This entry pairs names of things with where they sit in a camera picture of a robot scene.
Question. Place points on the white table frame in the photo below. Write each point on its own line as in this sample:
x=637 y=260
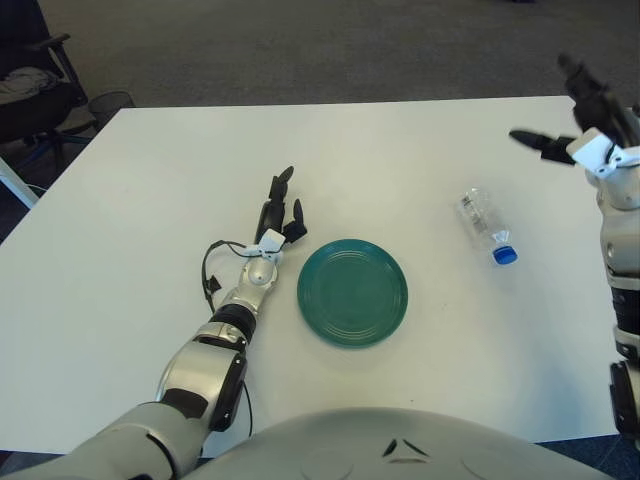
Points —
x=15 y=182

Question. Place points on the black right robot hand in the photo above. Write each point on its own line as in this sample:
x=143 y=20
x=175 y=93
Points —
x=595 y=105

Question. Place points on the grey cloth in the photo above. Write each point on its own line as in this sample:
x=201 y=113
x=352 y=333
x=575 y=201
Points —
x=22 y=81

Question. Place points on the grey robot torso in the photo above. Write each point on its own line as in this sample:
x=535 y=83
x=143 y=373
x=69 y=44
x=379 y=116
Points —
x=350 y=450

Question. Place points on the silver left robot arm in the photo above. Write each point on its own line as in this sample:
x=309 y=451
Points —
x=260 y=272

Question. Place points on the green ribbed plate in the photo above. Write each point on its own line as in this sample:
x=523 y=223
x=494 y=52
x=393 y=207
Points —
x=352 y=295

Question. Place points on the clear bottle with blue cap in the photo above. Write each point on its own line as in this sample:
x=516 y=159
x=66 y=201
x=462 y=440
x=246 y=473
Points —
x=480 y=220

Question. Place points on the black office chair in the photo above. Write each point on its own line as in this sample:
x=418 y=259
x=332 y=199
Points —
x=30 y=107

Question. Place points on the black mesh wastebasket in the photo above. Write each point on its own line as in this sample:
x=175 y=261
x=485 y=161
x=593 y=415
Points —
x=110 y=105

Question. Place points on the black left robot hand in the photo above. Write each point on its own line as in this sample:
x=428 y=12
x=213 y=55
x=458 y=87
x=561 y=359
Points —
x=270 y=215

